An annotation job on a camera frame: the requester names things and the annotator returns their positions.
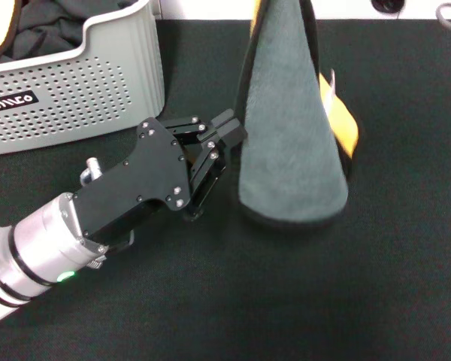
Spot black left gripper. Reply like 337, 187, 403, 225
73, 108, 248, 246

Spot grey yellow towel black trim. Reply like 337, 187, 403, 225
235, 0, 362, 229
0, 0, 136, 67

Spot grey perforated plastic storage box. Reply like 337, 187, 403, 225
0, 0, 166, 157

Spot black tablecloth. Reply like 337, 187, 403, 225
0, 18, 451, 361

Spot left gripper silver plug cable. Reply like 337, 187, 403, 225
80, 157, 103, 186

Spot thin black cable with spring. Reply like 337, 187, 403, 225
86, 229, 136, 270

